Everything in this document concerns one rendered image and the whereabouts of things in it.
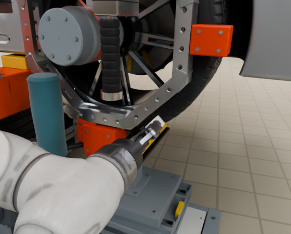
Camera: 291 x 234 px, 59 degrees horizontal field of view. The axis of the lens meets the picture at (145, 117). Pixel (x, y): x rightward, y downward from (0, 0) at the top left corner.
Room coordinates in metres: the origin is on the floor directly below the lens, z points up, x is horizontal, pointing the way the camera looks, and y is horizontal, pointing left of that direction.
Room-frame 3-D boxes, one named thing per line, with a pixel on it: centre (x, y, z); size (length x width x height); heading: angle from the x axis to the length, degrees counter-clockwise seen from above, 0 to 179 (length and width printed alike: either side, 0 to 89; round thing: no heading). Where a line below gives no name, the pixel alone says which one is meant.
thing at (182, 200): (0.93, 0.07, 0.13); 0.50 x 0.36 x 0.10; 68
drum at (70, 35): (0.70, 0.16, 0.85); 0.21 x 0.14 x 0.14; 158
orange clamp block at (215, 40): (0.66, -0.16, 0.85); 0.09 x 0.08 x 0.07; 68
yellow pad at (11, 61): (1.14, 0.53, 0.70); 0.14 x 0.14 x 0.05; 68
